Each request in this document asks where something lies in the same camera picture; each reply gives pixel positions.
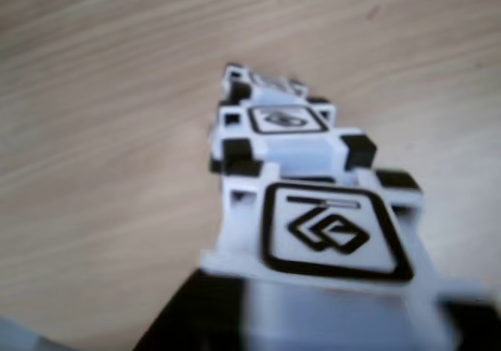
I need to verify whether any white cube double diamond symbol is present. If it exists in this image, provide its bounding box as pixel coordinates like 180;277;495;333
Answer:
199;161;498;351

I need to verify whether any white cube lamp symbol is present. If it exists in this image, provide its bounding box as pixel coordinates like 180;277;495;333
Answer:
221;63;333;107

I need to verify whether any white cube lightning symbol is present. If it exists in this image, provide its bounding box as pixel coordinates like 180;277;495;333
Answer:
207;102;379;179

